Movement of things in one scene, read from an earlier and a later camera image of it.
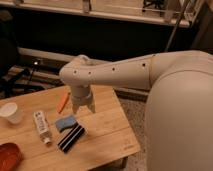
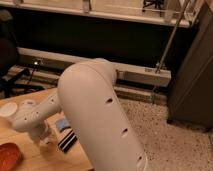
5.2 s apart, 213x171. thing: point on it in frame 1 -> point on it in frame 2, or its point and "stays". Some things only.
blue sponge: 65,122 stays
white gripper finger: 92,107 -> 53,139
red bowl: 11,156 stays
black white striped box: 71,137 stays
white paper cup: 11,112 stays
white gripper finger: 75,108 -> 39,143
